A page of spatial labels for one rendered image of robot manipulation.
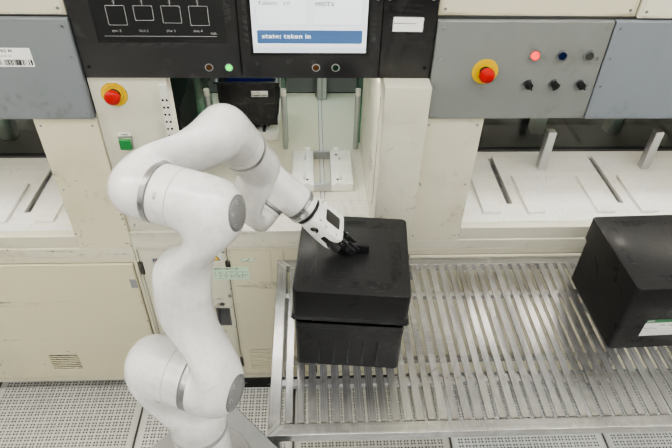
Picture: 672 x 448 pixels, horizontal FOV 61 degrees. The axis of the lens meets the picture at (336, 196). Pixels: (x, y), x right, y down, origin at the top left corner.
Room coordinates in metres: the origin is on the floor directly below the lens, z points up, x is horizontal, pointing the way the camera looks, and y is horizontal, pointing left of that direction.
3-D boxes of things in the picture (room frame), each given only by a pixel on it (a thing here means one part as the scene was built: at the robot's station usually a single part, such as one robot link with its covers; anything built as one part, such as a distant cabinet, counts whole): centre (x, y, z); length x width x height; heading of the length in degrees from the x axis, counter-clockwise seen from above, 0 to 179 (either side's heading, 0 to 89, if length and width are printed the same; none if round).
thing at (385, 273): (1.04, -0.05, 1.02); 0.29 x 0.29 x 0.13; 88
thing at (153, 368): (0.63, 0.31, 1.07); 0.19 x 0.12 x 0.24; 71
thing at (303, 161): (1.63, 0.05, 0.89); 0.22 x 0.21 x 0.04; 3
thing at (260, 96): (1.93, 0.34, 1.06); 0.24 x 0.20 x 0.32; 94
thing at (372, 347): (1.04, -0.05, 0.85); 0.28 x 0.28 x 0.17; 88
